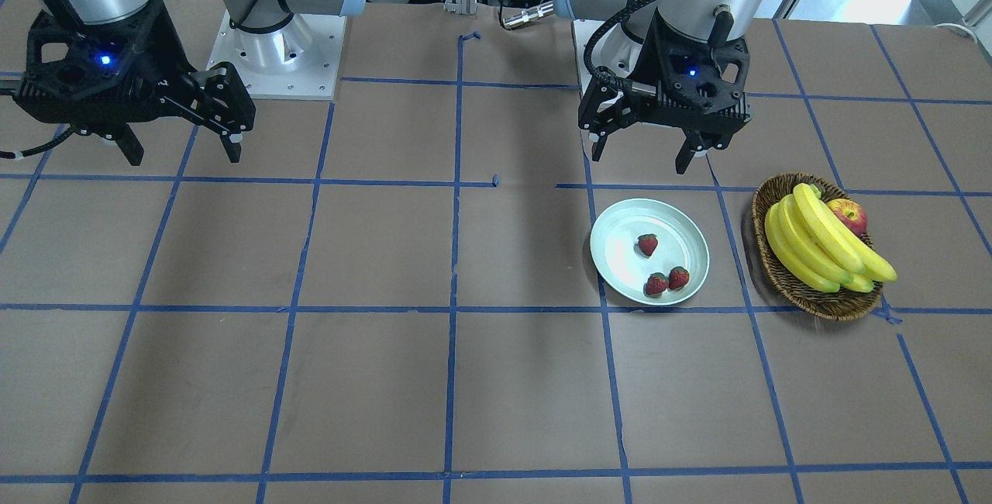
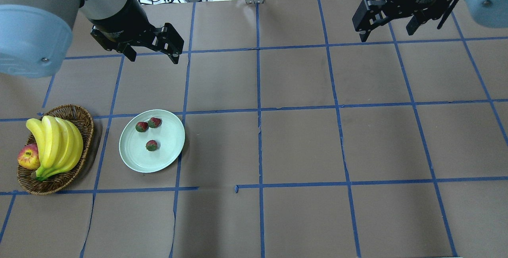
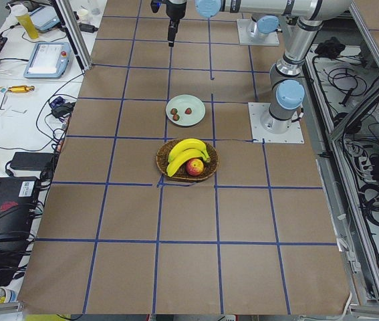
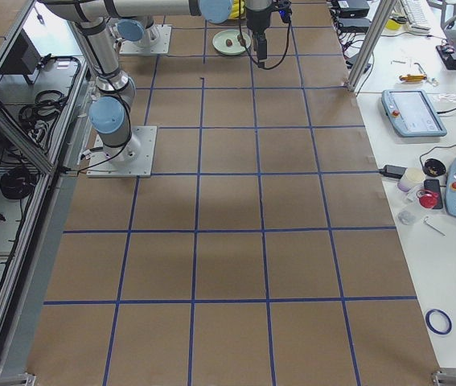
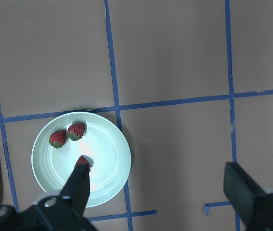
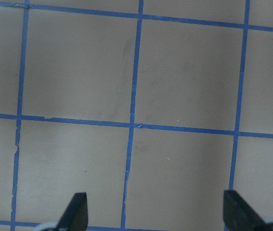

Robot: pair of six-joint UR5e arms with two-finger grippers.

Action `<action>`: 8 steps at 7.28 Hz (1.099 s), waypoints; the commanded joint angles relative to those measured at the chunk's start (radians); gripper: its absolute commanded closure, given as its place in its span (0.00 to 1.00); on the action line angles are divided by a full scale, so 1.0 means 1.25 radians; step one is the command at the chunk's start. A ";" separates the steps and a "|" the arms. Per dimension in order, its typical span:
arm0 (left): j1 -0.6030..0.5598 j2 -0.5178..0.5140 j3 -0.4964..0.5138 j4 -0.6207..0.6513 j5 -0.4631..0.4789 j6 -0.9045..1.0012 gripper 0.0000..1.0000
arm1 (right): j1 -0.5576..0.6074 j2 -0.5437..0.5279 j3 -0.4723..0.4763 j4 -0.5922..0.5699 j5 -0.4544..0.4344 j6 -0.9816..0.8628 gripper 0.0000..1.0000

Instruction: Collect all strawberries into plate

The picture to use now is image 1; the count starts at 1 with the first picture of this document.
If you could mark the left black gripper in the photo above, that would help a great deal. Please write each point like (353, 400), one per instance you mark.
(648, 62)

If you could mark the red strawberry two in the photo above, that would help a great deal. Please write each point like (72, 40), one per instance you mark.
(677, 278)

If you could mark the yellow banana bunch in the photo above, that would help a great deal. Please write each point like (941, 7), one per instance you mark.
(817, 249)

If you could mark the red yellow apple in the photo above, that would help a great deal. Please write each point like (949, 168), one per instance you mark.
(851, 214)

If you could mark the red strawberry three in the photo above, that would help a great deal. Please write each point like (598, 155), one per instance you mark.
(655, 285)

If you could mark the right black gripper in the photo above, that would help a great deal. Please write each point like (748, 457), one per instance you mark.
(175, 62)

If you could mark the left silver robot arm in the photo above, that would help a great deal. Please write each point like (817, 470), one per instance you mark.
(692, 18)

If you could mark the red strawberry one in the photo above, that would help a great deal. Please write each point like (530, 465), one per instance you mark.
(647, 244)

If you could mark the woven wicker basket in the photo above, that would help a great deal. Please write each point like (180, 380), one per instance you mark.
(840, 306)

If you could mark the light green plate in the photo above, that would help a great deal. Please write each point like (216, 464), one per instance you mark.
(615, 254)

